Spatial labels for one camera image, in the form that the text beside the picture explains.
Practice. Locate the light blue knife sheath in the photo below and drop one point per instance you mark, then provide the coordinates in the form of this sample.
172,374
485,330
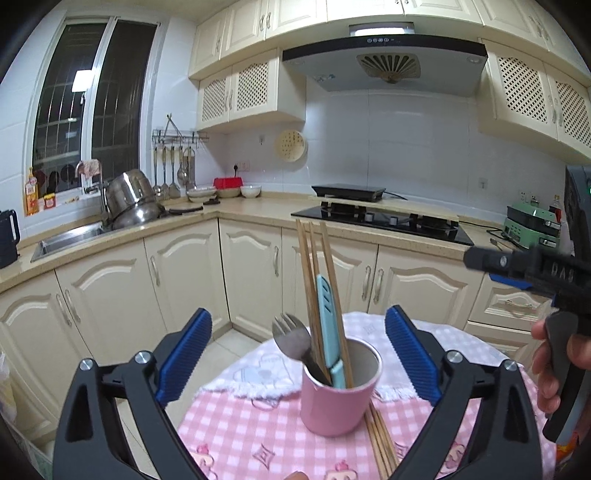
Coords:
330,333

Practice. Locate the white bowl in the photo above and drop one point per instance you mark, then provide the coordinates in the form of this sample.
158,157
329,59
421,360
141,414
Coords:
250,191

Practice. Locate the pink checkered tablecloth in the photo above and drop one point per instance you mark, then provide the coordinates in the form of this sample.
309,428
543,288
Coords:
235,438

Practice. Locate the right hand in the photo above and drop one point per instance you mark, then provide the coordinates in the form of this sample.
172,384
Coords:
578,352

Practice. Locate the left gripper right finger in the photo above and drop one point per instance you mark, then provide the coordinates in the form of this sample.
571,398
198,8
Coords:
504,442

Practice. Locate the pink utensil cup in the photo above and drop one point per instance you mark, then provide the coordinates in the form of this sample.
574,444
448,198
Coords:
331,412

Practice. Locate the orange bottle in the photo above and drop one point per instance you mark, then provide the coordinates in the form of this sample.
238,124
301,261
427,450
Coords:
31,194

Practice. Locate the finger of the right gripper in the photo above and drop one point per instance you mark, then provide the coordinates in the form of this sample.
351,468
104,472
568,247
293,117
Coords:
519,284
514,264

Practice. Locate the round cream wall strainer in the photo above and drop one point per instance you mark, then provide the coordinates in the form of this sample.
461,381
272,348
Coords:
290,145

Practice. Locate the cream cabinets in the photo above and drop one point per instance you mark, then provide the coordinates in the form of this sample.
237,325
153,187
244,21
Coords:
252,60
109,298

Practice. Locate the black gas stove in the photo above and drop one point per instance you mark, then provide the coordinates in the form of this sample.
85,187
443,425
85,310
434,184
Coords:
372,217

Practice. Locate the hanging utensil rack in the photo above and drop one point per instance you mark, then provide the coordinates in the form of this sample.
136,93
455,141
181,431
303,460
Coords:
174,159

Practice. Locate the dark spork black handle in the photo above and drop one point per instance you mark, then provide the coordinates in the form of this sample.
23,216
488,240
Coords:
294,340

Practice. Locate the cream upper cabinets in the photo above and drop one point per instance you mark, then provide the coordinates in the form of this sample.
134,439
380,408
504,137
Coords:
252,60

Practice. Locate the green appliance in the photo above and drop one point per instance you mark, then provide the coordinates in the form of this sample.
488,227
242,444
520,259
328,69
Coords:
528,225

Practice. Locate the black electric kettle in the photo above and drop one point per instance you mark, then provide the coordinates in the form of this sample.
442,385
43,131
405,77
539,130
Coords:
9,238

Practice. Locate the stainless steel pots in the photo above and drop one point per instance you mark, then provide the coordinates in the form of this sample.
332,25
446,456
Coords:
129,201

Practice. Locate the black induction cooker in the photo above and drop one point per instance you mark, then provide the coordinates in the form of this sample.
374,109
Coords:
349,192

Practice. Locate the range hood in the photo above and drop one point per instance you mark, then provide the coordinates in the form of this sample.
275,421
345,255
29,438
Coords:
411,62

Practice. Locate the red box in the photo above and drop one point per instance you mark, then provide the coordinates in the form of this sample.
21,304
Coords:
223,183

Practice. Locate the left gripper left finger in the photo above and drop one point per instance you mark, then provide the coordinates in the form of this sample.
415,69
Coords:
90,442

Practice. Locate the steel sink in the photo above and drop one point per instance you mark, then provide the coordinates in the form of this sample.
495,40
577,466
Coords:
68,239

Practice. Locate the black air fryer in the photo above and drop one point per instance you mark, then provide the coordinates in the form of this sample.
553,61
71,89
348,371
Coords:
577,203

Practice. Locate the cream lower cabinets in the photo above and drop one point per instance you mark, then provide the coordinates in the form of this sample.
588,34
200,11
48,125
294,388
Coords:
109,298

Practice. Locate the window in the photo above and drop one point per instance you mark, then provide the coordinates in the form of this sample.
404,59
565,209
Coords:
90,102

